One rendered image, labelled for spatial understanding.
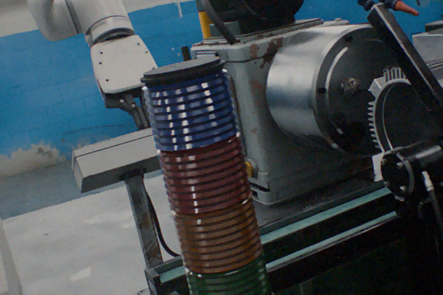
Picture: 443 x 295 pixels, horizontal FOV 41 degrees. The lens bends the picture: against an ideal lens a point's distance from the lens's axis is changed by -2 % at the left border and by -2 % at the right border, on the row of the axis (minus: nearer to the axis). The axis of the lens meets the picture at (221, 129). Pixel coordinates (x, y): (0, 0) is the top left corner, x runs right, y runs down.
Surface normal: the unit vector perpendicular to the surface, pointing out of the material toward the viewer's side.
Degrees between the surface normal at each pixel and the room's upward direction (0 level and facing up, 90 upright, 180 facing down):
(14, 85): 90
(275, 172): 90
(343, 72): 90
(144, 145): 58
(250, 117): 89
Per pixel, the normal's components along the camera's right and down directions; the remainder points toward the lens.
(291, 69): -0.86, -0.28
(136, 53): 0.30, -0.45
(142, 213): 0.42, 0.11
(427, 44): -0.89, 0.26
